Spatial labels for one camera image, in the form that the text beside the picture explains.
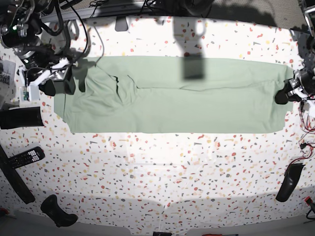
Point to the light green T-shirt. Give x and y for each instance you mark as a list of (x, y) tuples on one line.
[(174, 95)]

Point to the black game controller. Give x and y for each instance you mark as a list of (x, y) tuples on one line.
[(51, 208)]

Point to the small red clip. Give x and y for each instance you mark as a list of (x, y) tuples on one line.
[(308, 200)]

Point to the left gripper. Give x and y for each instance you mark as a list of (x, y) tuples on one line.
[(304, 78)]

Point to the long black bar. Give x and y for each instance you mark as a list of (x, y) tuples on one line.
[(15, 180)]

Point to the black cylinder roll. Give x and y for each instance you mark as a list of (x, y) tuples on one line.
[(21, 117)]

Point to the black TV remote control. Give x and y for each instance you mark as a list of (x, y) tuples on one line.
[(27, 157)]

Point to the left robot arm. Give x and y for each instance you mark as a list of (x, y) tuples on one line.
[(306, 40)]

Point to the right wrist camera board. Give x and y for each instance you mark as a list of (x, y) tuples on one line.
[(29, 93)]

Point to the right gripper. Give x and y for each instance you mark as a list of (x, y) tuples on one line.
[(44, 58)]

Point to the black curved handle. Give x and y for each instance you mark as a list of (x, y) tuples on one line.
[(291, 178)]

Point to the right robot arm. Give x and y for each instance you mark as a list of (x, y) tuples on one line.
[(21, 22)]

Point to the grey monitor stand foot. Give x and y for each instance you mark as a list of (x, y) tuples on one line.
[(121, 24)]

